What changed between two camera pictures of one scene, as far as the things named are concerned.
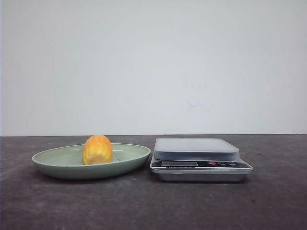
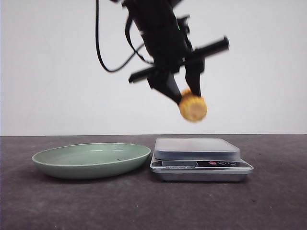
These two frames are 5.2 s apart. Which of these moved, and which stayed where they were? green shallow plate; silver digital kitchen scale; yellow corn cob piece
Moved: yellow corn cob piece
Stayed: green shallow plate; silver digital kitchen scale
